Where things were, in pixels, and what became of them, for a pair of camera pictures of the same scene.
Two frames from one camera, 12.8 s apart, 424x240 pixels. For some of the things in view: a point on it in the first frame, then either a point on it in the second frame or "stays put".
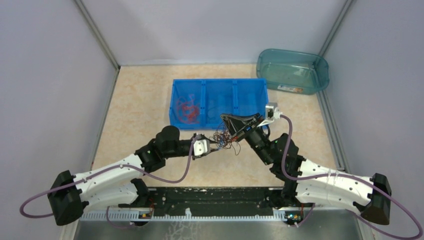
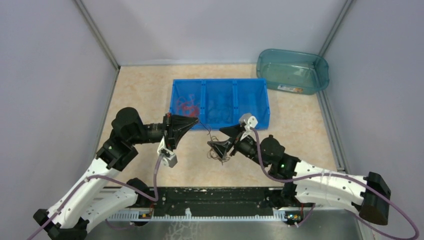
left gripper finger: [210, 151] → [179, 121]
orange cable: [189, 113] stays put
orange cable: [187, 110] stays put
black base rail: [215, 201] stays put
